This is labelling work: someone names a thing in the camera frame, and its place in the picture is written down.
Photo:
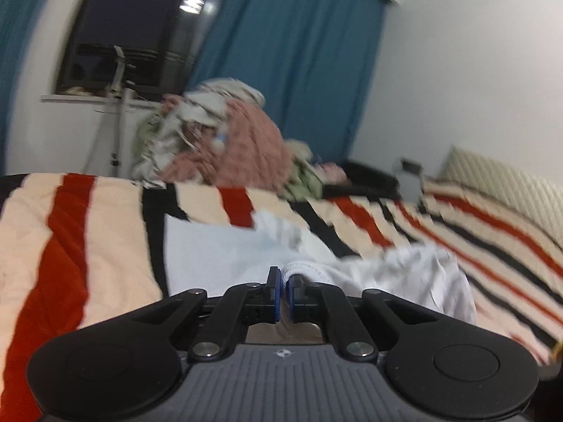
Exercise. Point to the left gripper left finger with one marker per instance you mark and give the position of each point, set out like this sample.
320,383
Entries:
241,307

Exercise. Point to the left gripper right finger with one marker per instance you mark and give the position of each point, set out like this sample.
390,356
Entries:
328,307

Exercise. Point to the white shirt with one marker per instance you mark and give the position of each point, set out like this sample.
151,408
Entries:
215,258

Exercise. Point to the grey white clothes pile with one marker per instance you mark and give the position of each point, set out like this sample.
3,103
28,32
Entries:
180,123

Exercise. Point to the green garment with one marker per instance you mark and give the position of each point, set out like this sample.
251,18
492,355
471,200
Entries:
304,181

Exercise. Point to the small pink garment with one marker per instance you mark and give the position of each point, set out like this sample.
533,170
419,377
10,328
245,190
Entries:
332,174

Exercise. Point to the pink fluffy blanket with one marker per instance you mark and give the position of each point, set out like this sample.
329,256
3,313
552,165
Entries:
254,154

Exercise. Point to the black power adapter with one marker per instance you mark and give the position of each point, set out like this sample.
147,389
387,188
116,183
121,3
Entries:
410,166

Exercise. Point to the striped red black cream blanket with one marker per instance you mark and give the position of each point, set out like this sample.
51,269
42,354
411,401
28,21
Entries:
78,249

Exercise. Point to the white tripod stand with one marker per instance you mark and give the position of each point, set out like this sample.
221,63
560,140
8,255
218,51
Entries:
115,107

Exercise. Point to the cream quilted headboard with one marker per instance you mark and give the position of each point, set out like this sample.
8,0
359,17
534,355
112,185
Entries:
535,197

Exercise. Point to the blue curtain right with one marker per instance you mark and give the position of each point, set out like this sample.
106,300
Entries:
312,60

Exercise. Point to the blue curtain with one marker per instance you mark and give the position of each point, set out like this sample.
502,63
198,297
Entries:
312,60
18,21

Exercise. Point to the dark window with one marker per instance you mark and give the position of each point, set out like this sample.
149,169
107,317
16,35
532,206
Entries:
160,40

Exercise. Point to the blue curtain left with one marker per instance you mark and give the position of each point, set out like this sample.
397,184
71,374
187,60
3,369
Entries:
18,21

